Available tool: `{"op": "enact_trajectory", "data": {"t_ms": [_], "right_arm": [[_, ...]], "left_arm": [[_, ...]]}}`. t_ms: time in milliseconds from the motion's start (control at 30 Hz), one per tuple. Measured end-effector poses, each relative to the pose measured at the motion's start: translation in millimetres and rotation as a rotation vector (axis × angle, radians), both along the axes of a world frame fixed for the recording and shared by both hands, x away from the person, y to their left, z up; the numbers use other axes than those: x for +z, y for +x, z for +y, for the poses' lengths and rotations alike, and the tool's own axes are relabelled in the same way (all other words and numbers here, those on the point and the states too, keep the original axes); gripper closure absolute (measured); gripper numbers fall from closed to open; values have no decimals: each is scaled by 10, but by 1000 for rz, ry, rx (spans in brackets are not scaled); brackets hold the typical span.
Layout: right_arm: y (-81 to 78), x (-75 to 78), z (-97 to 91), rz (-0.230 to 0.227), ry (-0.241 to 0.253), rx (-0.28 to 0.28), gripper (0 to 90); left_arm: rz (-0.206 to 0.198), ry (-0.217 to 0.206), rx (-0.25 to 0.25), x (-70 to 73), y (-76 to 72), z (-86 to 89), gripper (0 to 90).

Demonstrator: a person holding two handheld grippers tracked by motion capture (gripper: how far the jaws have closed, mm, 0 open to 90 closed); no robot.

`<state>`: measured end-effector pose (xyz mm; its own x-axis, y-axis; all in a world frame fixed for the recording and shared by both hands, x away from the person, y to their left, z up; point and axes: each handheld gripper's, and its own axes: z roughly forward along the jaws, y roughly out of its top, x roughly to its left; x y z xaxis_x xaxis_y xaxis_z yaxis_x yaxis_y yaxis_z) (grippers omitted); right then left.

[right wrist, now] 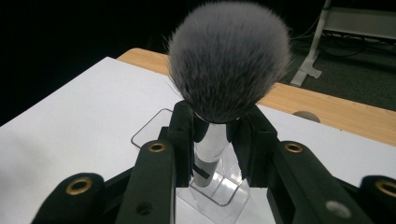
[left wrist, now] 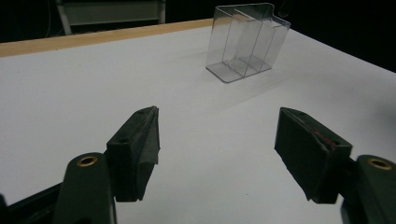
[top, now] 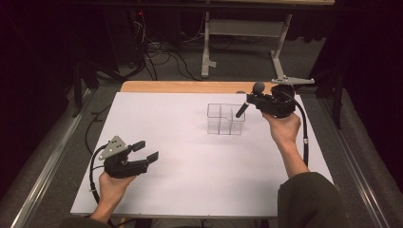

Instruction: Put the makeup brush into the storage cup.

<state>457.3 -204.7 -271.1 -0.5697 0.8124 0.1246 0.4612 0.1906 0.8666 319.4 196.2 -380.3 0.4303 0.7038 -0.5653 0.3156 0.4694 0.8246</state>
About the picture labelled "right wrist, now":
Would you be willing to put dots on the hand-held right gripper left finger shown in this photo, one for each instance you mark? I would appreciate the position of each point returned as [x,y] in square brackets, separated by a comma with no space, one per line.
[182,140]

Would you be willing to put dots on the white board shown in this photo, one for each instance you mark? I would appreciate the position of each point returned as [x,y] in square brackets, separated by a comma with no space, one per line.
[77,109]

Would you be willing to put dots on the clear acrylic organizer box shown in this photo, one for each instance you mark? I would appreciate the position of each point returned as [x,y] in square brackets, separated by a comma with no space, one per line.
[224,190]

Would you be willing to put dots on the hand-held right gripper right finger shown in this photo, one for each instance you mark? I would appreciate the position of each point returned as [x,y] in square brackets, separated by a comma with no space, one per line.
[255,146]

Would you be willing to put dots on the grey table grommet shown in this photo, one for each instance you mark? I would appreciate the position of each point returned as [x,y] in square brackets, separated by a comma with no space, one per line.
[306,116]

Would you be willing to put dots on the white metal frame desk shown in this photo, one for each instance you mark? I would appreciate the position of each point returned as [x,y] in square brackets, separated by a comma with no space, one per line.
[311,57]

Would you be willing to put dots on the black makeup brush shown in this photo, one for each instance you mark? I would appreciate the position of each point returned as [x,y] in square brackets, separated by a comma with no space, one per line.
[227,62]

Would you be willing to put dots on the wooden table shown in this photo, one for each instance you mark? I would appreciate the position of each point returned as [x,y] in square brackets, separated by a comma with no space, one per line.
[342,115]

